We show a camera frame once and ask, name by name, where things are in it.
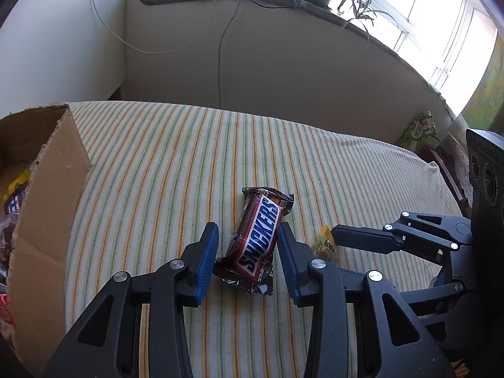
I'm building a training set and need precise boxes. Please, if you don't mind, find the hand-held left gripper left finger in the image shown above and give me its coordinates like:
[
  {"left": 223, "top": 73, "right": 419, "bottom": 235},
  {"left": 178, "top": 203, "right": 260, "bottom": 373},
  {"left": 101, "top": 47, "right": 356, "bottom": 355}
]
[{"left": 41, "top": 221, "right": 220, "bottom": 378}]

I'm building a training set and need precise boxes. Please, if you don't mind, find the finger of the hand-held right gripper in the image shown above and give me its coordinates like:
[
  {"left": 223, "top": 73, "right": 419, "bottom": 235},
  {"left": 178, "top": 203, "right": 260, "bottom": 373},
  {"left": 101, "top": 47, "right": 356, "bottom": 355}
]
[
  {"left": 332, "top": 212, "right": 474, "bottom": 264},
  {"left": 398, "top": 251, "right": 479, "bottom": 316}
]

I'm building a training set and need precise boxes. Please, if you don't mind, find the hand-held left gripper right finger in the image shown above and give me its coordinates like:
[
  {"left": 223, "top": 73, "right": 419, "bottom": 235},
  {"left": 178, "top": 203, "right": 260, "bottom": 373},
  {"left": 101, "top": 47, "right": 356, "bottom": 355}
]
[{"left": 278, "top": 221, "right": 457, "bottom": 378}]

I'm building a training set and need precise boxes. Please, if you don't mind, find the yellow candy packet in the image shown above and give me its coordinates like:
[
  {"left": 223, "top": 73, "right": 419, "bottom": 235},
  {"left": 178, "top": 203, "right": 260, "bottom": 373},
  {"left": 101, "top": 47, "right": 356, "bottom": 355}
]
[{"left": 311, "top": 225, "right": 339, "bottom": 265}]

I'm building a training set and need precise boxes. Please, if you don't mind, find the brown chocolate bar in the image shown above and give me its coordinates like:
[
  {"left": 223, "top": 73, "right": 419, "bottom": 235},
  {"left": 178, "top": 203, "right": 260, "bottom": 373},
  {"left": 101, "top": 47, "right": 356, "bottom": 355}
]
[{"left": 213, "top": 186, "right": 295, "bottom": 296}]

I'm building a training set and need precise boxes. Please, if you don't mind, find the brown cardboard box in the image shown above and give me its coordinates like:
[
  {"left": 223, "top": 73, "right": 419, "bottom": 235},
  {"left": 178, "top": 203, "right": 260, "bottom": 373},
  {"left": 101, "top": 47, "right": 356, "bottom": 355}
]
[{"left": 0, "top": 103, "right": 92, "bottom": 378}]

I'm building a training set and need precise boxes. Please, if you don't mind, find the green tissue pack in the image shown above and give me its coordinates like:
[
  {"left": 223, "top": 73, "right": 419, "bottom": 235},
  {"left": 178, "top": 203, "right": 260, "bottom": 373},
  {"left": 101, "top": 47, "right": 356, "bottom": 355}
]
[{"left": 396, "top": 111, "right": 440, "bottom": 154}]

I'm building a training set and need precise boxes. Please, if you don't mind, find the striped blanket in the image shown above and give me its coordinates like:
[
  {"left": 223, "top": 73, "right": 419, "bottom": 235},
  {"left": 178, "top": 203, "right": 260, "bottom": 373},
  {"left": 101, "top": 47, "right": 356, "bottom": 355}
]
[{"left": 63, "top": 100, "right": 473, "bottom": 378}]

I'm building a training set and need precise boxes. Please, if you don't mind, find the small blue-label chocolate bar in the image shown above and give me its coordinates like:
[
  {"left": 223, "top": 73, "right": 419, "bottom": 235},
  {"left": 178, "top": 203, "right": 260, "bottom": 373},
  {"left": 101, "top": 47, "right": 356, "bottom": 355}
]
[{"left": 4, "top": 194, "right": 26, "bottom": 215}]

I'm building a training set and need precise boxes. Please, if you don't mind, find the yellow black snack packet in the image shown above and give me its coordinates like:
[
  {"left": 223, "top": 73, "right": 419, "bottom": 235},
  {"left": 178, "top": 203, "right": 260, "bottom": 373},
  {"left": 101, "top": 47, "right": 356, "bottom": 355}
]
[{"left": 3, "top": 169, "right": 31, "bottom": 201}]

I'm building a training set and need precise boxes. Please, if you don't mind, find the white power cable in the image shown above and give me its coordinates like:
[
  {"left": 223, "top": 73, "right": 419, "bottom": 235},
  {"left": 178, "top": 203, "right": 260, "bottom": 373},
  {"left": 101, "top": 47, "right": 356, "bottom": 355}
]
[{"left": 218, "top": 0, "right": 242, "bottom": 108}]

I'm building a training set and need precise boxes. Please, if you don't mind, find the thin white cable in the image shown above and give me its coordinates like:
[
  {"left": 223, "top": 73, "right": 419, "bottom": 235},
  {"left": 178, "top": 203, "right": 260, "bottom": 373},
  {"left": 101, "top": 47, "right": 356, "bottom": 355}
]
[{"left": 88, "top": 0, "right": 218, "bottom": 54}]

